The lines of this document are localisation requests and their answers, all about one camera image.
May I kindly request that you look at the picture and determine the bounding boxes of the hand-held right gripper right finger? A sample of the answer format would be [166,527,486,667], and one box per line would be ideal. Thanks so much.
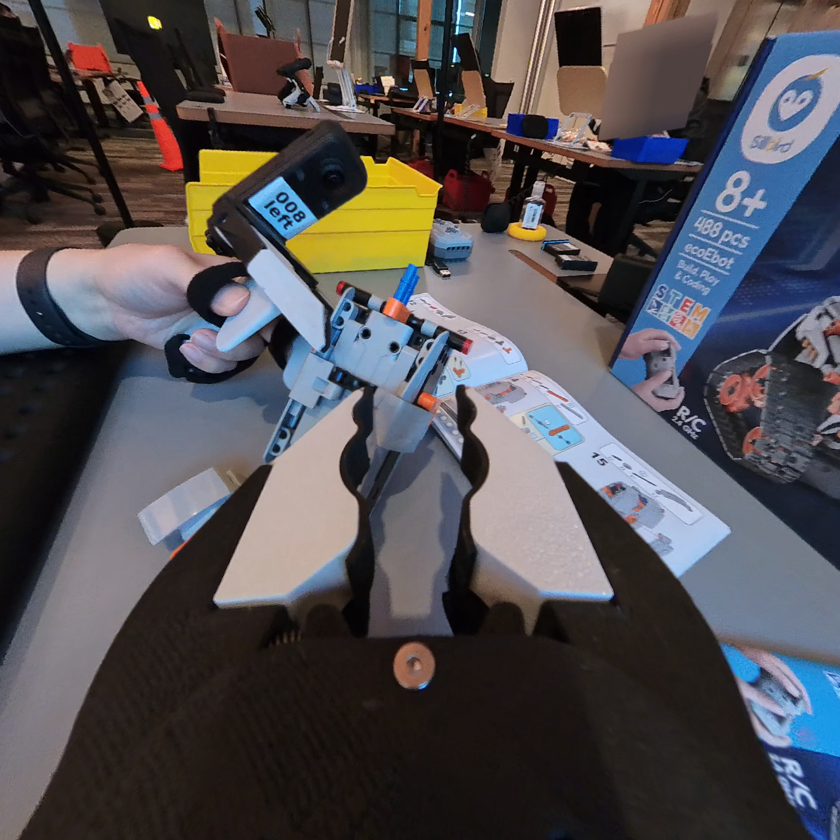
[443,386,616,636]

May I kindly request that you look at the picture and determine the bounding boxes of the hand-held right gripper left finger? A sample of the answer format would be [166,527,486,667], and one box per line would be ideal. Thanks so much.
[213,387,375,637]

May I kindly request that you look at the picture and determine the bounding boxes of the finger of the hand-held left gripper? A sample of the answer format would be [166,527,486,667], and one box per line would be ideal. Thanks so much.
[246,246,334,353]

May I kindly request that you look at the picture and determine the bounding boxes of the grey building block robot assembly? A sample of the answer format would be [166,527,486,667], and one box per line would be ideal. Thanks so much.
[262,264,473,463]

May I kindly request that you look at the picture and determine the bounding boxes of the small grey curved block part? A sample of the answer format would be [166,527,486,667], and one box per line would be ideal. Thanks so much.
[136,467,237,559]

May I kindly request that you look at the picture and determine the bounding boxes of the wooden background desk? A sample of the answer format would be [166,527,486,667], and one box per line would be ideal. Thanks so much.
[177,91,396,140]

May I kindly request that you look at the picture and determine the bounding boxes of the grey desk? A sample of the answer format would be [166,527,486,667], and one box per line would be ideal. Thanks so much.
[0,223,840,837]

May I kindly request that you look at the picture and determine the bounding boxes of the person's left hand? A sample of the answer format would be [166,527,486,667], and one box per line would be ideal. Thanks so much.
[69,244,277,375]

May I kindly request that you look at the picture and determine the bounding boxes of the yellow plastic bin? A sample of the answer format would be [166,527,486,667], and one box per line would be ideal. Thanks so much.
[185,150,442,273]

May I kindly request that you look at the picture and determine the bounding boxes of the instruction booklet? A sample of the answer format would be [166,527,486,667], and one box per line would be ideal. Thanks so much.
[407,293,731,578]

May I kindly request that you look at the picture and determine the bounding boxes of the orange traffic cone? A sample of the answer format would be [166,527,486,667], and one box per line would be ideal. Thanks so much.
[136,80,185,173]

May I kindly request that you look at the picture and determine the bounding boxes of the red bag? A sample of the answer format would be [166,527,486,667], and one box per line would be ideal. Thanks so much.
[441,169,494,211]

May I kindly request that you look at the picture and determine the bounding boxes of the grey battery hub block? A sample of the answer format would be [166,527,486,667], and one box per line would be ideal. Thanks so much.
[430,220,475,260]

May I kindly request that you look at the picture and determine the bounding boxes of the blue plastic tray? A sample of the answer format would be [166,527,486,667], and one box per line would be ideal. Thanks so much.
[507,113,560,140]
[612,136,689,164]

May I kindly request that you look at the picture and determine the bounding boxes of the black tripod pole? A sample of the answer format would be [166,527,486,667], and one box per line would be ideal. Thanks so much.
[29,0,165,245]

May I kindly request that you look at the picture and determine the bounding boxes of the black wristband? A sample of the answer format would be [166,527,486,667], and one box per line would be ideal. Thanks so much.
[16,248,93,347]

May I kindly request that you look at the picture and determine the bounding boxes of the black bin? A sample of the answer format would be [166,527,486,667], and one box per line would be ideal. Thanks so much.
[598,255,657,322]

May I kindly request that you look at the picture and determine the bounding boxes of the black studded baseplate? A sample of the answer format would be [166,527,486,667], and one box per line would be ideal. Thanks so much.
[0,341,132,657]

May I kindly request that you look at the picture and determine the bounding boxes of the black office chair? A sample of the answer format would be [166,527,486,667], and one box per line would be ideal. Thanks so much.
[0,13,107,225]

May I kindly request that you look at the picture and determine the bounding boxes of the blue printed cardboard box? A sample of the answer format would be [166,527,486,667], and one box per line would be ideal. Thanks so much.
[718,643,840,840]

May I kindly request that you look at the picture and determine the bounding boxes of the grey monitor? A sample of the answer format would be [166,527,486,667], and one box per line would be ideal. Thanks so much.
[598,13,719,142]

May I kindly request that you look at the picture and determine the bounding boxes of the blue toy robot box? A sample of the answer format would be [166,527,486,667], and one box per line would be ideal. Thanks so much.
[609,29,840,519]

